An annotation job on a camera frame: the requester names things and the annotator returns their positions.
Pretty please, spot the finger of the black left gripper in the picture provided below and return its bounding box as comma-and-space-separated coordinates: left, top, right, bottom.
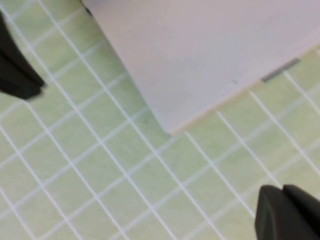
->
0, 56, 43, 100
0, 12, 47, 88

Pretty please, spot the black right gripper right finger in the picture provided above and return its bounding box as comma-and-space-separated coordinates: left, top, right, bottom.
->
282, 184, 320, 233

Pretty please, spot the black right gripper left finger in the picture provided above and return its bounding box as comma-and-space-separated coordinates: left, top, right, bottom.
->
254, 184, 320, 240

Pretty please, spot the blue and cream hardcover book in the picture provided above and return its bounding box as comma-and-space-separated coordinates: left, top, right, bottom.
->
79, 0, 320, 137

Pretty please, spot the green checked tablecloth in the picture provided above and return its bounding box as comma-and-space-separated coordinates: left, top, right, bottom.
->
0, 0, 320, 240

